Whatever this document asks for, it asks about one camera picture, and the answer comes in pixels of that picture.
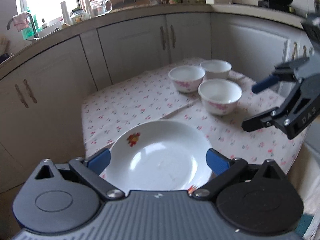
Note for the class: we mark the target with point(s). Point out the grey kitchen countertop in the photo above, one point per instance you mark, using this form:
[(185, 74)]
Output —
[(140, 11)]

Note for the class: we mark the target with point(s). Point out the metal kitchen faucet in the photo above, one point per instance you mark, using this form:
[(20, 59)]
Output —
[(35, 33)]

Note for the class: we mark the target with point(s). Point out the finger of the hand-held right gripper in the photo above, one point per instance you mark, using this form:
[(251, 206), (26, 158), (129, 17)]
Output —
[(255, 123), (262, 85)]

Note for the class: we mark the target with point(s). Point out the white kitchen cabinets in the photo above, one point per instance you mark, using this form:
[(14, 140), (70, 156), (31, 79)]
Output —
[(130, 45)]

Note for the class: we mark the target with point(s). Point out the pink cloth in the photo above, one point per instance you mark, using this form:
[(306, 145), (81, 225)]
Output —
[(21, 21)]

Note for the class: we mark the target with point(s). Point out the green packet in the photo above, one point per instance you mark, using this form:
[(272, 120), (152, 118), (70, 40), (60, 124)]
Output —
[(175, 0)]

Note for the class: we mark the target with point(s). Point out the black gas stove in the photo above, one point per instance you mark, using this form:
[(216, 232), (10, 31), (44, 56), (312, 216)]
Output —
[(275, 7)]

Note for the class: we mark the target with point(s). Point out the green dish soap bottle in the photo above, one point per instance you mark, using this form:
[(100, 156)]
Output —
[(27, 32)]

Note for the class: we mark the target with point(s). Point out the cherry print tablecloth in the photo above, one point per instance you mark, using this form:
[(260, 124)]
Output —
[(130, 105)]

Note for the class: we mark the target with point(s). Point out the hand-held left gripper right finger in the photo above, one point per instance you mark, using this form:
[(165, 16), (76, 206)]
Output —
[(216, 162)]

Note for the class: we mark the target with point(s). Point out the clear glass pitcher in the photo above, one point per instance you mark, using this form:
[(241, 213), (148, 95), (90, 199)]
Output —
[(100, 7)]

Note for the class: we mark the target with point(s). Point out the plain white bowl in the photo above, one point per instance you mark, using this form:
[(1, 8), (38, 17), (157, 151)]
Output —
[(215, 68)]

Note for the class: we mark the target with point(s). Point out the white fruit print plate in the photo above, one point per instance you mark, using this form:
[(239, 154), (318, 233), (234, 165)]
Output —
[(160, 157)]

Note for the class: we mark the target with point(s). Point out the white pink floral bowl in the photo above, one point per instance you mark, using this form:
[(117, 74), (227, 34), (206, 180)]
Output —
[(186, 77), (220, 96)]

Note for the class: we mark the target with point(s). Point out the glass jar with lid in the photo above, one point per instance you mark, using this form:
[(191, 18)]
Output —
[(80, 17)]

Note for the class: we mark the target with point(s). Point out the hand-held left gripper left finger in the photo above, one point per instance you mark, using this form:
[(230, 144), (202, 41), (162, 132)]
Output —
[(100, 158)]

